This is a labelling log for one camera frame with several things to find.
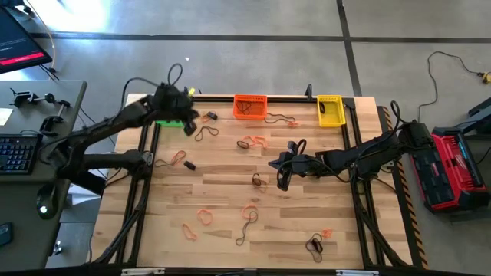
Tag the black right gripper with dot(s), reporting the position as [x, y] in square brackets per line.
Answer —
[305, 165]

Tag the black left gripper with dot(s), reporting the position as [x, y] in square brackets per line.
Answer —
[172, 103]

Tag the wide black rubber band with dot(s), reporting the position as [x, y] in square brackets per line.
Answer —
[321, 108]
[189, 165]
[254, 178]
[238, 145]
[212, 115]
[317, 245]

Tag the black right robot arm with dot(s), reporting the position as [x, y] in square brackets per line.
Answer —
[368, 153]

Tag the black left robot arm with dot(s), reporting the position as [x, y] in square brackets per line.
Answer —
[115, 119]

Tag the green plastic basket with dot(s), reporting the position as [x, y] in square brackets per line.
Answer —
[169, 123]

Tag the orange plastic basket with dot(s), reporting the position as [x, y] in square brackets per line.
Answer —
[259, 109]

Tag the yellow plastic basket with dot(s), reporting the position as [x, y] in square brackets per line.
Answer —
[335, 115]

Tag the white paper sheet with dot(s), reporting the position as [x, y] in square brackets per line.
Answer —
[82, 197]

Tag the black desk clamp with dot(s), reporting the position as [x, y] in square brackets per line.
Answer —
[23, 96]
[48, 123]

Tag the yellow black hazard tape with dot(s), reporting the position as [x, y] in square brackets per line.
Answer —
[412, 222]

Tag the red black tool case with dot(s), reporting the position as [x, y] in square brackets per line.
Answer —
[445, 172]

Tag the black computer mouse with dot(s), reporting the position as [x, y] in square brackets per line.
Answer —
[47, 199]

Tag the black backlit keyboard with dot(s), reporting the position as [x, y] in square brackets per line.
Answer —
[19, 153]

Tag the grey desk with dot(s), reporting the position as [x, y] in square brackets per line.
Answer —
[23, 191]

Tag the small metal clamp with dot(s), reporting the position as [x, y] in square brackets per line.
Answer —
[57, 248]

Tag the pale paper note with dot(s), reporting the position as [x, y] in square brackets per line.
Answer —
[4, 116]

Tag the black computer monitor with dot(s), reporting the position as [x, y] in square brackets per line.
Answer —
[19, 42]

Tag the blue black equipment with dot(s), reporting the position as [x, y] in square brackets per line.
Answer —
[481, 115]

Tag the yellow plug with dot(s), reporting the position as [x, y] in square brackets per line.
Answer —
[486, 77]

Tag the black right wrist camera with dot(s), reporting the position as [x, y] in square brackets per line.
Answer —
[293, 147]

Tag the black aluminium table frame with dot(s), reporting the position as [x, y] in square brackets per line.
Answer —
[287, 99]

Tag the black rail post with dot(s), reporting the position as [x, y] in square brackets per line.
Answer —
[308, 90]

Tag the black frame corner bracket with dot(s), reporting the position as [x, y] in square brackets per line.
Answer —
[348, 102]

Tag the white metal bracket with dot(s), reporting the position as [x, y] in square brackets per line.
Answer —
[142, 271]
[356, 273]

